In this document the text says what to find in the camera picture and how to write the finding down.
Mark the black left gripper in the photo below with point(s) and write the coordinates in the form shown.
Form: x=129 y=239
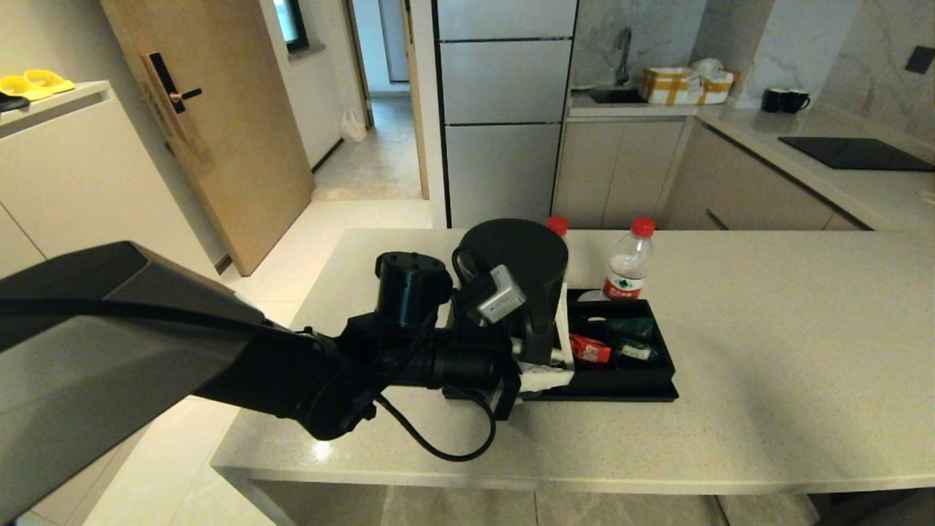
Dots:
x=475 y=361

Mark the black electric kettle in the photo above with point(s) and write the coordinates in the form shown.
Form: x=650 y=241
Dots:
x=522 y=263

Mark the red-capped water bottle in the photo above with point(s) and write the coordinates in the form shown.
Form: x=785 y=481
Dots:
x=627 y=270
x=557 y=225

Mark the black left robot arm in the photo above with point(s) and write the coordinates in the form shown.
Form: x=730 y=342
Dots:
x=182 y=351

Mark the red snack packet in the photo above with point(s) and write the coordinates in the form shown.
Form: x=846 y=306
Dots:
x=590 y=351

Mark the green tea packet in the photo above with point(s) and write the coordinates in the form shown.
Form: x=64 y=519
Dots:
x=632 y=327
x=640 y=354

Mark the long white sachet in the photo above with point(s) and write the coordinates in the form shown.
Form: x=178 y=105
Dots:
x=565 y=329

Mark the dark sachet with white label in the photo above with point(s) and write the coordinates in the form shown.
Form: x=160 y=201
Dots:
x=599 y=318

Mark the black compartment organizer box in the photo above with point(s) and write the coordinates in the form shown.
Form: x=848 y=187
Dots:
x=621 y=378

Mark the white round coaster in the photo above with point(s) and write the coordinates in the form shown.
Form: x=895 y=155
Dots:
x=592 y=295

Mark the black serving tray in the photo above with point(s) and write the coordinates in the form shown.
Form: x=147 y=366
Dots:
x=621 y=394

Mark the beige kitchen base cabinets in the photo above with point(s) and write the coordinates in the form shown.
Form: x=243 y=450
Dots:
x=621 y=172

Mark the grey refrigerator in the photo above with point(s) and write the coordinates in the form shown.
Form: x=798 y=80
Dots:
x=504 y=109

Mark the dark kitchen sink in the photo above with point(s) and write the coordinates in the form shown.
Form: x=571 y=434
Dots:
x=617 y=95

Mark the white plastic bag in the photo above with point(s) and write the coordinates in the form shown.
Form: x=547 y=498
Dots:
x=353 y=126

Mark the cardboard box with yellow tape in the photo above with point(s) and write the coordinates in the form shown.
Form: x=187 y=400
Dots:
x=683 y=88

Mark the metal kitchen faucet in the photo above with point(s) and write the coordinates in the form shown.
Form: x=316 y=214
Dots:
x=623 y=55

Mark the black mug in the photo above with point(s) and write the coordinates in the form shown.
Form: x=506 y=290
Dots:
x=795 y=101
x=771 y=100

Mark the wooden door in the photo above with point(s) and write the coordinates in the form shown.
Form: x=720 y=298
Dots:
x=219 y=146

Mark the black induction cooktop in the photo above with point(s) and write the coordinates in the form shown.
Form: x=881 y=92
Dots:
x=855 y=153

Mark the dark window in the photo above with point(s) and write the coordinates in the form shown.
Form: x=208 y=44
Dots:
x=291 y=25

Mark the white tall cabinet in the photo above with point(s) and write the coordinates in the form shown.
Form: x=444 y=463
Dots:
x=95 y=183

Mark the yellow slipper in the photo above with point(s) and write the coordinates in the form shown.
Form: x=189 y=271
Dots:
x=22 y=88
x=47 y=79

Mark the black item on cabinet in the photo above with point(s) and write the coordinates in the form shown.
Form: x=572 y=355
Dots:
x=11 y=102

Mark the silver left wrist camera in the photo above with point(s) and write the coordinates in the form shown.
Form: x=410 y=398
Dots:
x=500 y=296

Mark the black wall switch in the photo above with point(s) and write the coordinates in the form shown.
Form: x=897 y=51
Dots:
x=920 y=60

